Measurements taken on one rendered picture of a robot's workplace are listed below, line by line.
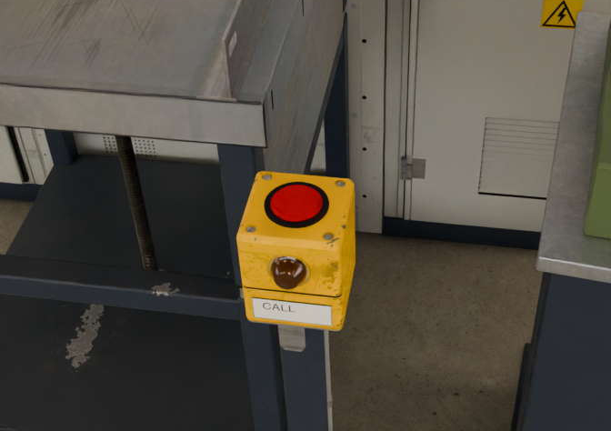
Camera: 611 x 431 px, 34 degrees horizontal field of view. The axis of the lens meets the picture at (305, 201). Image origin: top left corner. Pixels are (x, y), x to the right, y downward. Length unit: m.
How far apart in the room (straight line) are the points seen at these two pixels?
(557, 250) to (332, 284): 0.27
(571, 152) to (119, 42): 0.48
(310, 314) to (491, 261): 1.21
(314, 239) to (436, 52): 0.99
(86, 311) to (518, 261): 0.83
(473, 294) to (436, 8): 0.57
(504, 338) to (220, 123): 0.99
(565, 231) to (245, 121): 0.32
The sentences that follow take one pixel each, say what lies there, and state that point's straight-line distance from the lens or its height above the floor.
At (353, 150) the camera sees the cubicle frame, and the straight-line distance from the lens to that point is 1.87.
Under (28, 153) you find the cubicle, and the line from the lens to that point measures 2.11.
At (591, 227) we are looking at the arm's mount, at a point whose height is 0.76.
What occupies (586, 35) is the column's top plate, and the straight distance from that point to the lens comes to 1.24.
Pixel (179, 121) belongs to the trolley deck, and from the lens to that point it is 1.00.
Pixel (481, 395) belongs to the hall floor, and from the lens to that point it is 1.77.
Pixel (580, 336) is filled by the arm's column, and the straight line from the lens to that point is 1.04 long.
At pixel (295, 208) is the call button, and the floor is 0.91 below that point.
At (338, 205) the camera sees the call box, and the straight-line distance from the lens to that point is 0.77.
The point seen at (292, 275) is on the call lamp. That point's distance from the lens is 0.75.
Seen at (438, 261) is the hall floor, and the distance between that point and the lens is 1.97.
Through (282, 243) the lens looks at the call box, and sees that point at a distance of 0.74.
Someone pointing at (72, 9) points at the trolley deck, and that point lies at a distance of 1.14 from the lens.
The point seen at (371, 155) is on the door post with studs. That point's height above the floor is 0.20.
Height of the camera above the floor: 1.43
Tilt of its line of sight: 43 degrees down
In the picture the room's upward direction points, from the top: 3 degrees counter-clockwise
